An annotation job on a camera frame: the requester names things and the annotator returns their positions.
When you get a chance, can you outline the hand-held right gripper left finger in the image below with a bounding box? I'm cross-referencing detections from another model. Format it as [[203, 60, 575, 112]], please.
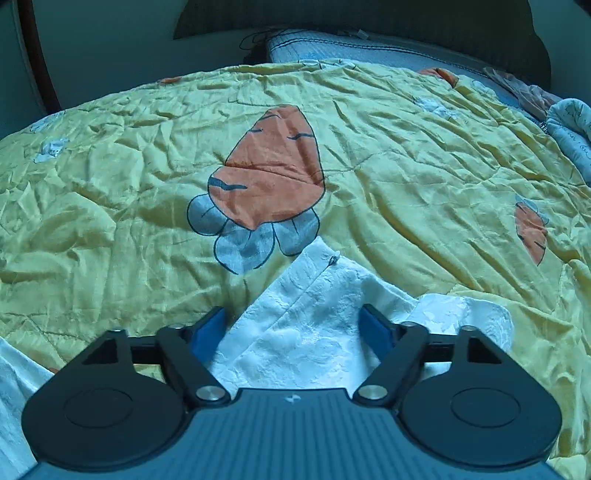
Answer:
[[69, 306, 232, 407]]

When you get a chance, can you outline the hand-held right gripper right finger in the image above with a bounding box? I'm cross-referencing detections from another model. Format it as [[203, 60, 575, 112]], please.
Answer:
[[352, 304, 514, 408]]

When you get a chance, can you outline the white embossed pillowcase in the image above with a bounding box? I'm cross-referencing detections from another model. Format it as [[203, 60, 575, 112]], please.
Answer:
[[0, 237, 515, 480]]

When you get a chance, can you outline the yellow carrot print blanket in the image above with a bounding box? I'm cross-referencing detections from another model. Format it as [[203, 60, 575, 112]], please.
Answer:
[[0, 60, 591, 480]]

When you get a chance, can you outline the light blue printed cloth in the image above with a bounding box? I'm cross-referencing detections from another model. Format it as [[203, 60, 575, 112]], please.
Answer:
[[547, 98, 591, 178]]

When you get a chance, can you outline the pinkish crumpled cloth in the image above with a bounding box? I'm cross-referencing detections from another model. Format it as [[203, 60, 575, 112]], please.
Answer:
[[482, 67, 563, 123]]

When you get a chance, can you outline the blue-grey pillow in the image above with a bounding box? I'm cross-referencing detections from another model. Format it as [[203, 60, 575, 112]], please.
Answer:
[[265, 28, 550, 121]]

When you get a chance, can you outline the dark headboard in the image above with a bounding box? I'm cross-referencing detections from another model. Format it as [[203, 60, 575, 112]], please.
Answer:
[[173, 0, 552, 88]]

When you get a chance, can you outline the thin black cable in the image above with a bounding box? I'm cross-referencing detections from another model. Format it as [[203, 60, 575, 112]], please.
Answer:
[[239, 28, 280, 63]]

